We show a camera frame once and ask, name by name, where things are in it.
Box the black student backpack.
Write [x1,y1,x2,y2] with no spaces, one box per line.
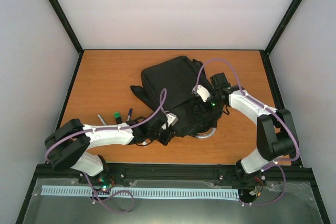
[130,56,222,139]

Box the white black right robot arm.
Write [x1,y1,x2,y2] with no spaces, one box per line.
[192,73,300,185]

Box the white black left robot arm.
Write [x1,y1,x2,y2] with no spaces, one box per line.
[45,113,177,184]

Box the blue cap white marker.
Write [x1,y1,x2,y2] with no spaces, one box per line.
[127,108,133,121]

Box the green cap black highlighter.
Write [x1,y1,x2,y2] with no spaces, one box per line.
[114,112,123,124]

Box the silver grey pen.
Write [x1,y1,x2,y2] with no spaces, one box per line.
[97,114,107,126]

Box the small green lit circuit board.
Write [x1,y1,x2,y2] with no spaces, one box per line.
[101,178,114,191]

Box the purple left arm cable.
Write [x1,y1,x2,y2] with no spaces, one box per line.
[44,88,168,163]

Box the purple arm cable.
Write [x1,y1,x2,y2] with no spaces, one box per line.
[196,58,300,208]
[44,88,168,163]

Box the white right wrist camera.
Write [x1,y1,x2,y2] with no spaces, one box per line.
[192,84,211,103]

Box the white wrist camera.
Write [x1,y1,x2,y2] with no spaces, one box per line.
[166,113,178,127]
[192,84,211,103]

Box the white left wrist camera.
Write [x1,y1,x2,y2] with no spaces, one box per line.
[166,113,178,127]

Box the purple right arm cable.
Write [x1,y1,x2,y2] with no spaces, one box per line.
[196,58,300,208]

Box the light blue cable duct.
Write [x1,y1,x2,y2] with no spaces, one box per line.
[40,185,239,200]

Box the black left frame post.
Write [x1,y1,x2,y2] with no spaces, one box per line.
[33,0,85,55]

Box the black frame post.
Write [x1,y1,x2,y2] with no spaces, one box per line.
[33,0,85,55]
[264,0,320,53]

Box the black right frame post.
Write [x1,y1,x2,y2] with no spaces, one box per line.
[264,0,320,53]

